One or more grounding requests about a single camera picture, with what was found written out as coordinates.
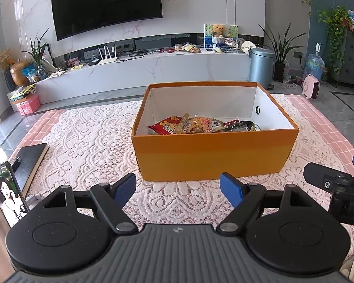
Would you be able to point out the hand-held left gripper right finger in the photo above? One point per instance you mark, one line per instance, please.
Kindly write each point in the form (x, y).
(230, 190)

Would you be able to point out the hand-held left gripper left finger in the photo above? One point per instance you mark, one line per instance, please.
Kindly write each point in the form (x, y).
(124, 190)

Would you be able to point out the orange cardboard box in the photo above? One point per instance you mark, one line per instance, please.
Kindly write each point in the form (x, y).
(209, 156)

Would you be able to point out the dark green snack packet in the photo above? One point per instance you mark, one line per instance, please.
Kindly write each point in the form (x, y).
(243, 126)

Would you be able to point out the white lace tablecloth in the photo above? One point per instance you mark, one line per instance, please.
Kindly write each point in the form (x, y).
(91, 141)

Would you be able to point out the pink fan heater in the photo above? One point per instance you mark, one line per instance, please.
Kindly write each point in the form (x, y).
(310, 87)

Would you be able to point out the white phone stand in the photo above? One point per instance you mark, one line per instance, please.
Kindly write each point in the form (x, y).
(35, 198)

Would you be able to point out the black notebook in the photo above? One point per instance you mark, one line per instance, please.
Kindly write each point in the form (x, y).
(32, 162)

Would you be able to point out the blue water bottle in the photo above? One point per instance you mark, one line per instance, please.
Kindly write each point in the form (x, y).
(315, 63)

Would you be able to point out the long leaf potted plant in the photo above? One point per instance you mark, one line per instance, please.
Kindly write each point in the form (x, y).
(280, 70)

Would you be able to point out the black pen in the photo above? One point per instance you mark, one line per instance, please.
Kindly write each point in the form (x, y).
(16, 162)

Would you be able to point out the white marble television console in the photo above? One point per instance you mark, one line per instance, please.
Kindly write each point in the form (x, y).
(135, 73)

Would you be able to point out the black smartphone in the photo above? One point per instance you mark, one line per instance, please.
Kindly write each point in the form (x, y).
(6, 194)

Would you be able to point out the grey metal trash can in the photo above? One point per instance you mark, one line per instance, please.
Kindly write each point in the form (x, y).
(261, 67)

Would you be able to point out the pink storage box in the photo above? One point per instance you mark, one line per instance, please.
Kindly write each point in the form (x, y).
(26, 105)

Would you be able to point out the white router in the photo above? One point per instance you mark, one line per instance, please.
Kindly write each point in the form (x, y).
(107, 60)

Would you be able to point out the small black box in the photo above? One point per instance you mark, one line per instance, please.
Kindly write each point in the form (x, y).
(93, 62)

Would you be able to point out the green climbing plant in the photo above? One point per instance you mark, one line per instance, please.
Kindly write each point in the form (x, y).
(334, 26)

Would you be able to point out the pink picture card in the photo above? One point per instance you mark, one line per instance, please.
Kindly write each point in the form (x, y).
(73, 62)

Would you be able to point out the white kitchen scale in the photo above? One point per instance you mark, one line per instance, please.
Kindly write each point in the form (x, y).
(207, 50)

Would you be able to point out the pile of papers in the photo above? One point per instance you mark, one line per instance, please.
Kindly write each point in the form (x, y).
(22, 92)

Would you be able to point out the white blue jar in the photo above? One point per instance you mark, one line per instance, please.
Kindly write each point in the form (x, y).
(220, 47)

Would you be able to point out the round white sign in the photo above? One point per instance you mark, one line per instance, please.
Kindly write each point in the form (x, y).
(247, 47)

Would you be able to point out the pile of snack bags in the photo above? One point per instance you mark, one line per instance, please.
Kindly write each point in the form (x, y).
(187, 48)

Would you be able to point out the blue packet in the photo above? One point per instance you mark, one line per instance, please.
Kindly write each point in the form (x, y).
(30, 73)

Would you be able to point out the orange brown vase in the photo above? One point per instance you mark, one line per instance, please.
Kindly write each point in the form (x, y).
(20, 73)

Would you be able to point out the green picture board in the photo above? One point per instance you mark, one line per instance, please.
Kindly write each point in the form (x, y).
(232, 31)

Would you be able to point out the brown teddy bear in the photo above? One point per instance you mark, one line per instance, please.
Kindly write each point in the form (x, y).
(218, 31)

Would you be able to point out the spiky green plant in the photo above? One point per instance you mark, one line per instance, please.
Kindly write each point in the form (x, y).
(38, 53)

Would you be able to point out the dried flowers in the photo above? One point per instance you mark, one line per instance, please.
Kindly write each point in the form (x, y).
(4, 59)

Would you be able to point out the black wall television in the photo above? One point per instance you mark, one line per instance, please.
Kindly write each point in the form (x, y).
(106, 6)

